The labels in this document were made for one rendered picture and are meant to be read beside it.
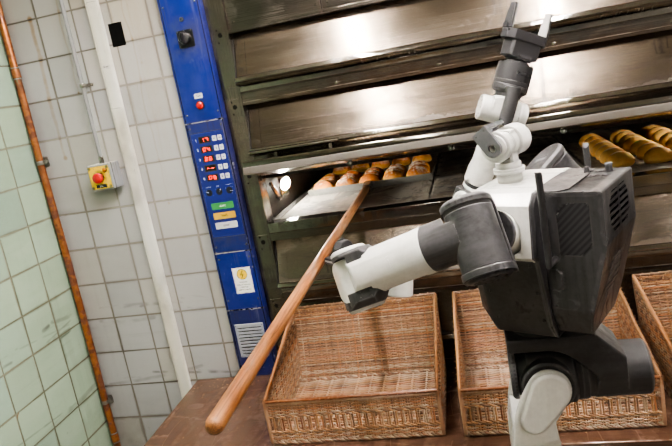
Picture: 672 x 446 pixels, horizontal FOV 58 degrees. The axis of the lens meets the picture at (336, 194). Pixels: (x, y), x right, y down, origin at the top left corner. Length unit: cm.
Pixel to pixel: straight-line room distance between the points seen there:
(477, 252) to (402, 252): 14
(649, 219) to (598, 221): 113
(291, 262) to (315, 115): 57
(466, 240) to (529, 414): 46
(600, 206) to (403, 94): 114
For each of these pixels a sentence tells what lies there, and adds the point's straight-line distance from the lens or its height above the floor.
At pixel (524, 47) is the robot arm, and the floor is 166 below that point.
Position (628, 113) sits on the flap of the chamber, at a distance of 205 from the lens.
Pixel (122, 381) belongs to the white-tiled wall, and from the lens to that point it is 287.
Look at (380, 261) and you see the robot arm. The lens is 115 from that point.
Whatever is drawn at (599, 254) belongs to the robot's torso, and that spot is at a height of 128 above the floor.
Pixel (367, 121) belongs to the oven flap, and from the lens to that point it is 216.
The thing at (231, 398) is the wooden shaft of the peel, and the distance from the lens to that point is 105.
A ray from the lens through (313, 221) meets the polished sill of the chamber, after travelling 228.
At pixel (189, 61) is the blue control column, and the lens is 231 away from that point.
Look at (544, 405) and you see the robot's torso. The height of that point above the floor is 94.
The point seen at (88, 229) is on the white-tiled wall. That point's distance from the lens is 267.
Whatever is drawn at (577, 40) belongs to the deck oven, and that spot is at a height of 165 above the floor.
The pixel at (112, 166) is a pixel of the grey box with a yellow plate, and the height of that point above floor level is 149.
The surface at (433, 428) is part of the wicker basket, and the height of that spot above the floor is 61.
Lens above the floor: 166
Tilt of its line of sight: 11 degrees down
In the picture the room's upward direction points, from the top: 10 degrees counter-clockwise
